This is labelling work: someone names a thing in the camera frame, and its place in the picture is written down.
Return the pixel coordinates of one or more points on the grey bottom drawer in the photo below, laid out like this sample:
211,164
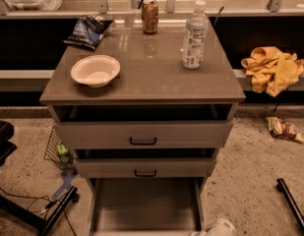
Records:
146,207

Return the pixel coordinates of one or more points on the grey drawer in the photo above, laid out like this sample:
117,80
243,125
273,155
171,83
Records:
146,207
145,167
166,134

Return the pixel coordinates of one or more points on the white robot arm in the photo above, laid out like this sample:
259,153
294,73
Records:
220,227

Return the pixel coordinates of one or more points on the grey middle drawer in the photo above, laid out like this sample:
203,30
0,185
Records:
145,167

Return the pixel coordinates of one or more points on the grey top drawer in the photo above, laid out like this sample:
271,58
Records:
166,134

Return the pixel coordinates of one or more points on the grey drawer cabinet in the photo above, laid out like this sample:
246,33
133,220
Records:
152,86

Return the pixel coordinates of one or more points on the black bar right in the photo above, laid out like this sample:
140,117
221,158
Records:
282,187

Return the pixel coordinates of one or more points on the brown snack wrapper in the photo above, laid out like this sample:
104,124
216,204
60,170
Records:
280,129

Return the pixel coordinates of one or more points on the green object in basket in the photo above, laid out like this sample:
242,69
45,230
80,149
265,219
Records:
63,153

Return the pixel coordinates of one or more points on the black stand leg left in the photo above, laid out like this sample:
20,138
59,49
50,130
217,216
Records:
42,225

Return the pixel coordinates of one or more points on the yellow cloth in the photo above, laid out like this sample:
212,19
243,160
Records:
272,70

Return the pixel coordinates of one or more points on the white paper bowl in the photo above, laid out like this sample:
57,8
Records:
95,71

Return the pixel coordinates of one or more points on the clear plastic water bottle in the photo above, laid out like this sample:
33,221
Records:
194,37

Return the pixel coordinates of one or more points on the black chair base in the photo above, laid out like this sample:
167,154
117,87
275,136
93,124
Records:
6,147

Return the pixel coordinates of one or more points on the orange soda can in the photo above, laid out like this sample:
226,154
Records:
149,16

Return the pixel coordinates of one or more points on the blue chip bag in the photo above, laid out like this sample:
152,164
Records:
89,30

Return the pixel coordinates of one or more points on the wire mesh basket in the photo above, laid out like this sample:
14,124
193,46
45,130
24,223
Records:
51,153

